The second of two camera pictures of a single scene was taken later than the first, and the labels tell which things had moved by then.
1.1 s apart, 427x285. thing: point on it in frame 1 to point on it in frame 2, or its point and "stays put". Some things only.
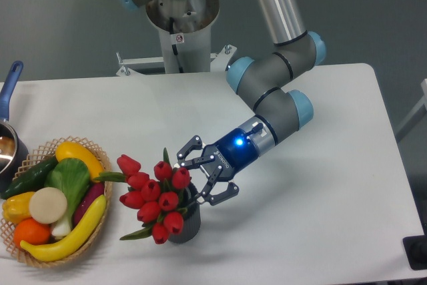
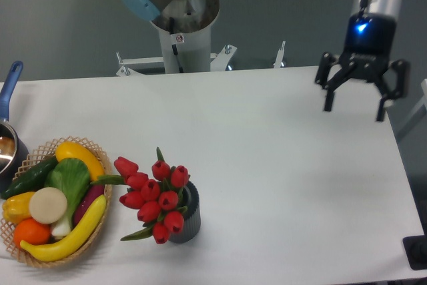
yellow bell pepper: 16,208 stays put
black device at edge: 415,249 stays put
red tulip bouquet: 160,199 stays put
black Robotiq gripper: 233,153 to 369,40
